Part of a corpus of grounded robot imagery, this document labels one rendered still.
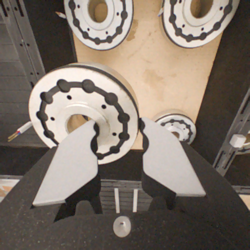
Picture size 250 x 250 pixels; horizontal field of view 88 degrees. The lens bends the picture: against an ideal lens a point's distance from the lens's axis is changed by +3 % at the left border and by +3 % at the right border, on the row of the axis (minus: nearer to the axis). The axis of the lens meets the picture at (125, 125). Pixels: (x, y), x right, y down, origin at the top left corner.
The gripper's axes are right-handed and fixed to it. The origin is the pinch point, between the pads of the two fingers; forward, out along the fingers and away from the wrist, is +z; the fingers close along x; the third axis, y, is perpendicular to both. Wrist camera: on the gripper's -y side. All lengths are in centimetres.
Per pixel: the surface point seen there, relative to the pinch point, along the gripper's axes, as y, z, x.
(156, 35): -7.7, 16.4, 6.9
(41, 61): -4.5, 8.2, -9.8
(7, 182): 56, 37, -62
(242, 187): 19.5, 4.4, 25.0
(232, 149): 9.1, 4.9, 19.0
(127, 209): 51, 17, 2
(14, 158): 18.7, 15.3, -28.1
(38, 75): -2.8, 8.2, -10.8
